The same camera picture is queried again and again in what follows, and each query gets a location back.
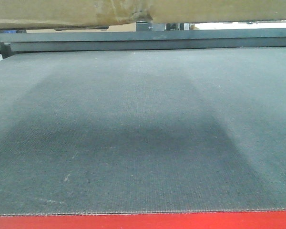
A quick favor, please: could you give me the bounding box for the dark conveyor side rail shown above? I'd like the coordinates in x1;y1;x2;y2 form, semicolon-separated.
0;28;286;52

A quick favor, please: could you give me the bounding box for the red conveyor edge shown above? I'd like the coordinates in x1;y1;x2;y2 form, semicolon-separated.
0;211;286;229

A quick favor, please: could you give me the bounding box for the dark grey conveyor belt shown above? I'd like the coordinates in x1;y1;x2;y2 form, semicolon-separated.
0;48;286;216

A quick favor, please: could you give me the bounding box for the brown cardboard carton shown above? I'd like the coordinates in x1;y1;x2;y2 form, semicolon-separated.
0;0;286;30

